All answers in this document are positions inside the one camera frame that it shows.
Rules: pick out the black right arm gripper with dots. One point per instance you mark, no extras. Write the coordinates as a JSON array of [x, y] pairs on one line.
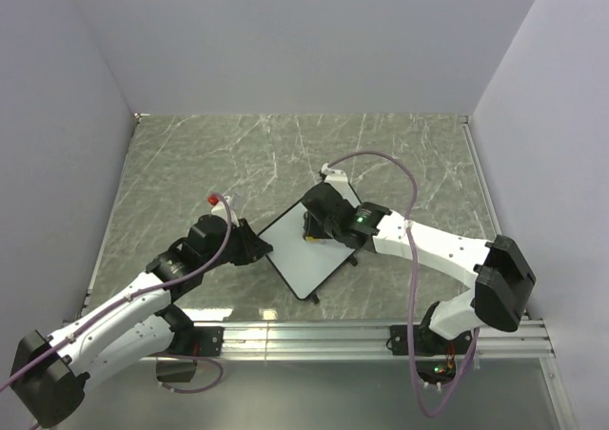
[[311, 229]]

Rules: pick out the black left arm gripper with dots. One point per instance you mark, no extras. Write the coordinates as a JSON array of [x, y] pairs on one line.
[[252, 246]]

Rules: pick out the yellow grey eraser sponge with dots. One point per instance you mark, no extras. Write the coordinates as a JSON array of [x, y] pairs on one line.
[[314, 240]]

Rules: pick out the black framed whiteboard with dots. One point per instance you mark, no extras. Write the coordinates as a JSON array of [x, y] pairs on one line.
[[301, 265]]

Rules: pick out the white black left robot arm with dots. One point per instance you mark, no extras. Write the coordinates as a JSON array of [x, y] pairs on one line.
[[52, 374]]

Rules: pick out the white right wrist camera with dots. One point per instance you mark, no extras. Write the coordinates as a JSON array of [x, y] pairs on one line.
[[334, 177]]

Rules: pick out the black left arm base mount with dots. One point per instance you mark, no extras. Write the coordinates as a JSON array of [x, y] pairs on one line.
[[179, 362]]

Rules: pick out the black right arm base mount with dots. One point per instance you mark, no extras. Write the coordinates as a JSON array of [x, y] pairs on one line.
[[439, 365]]

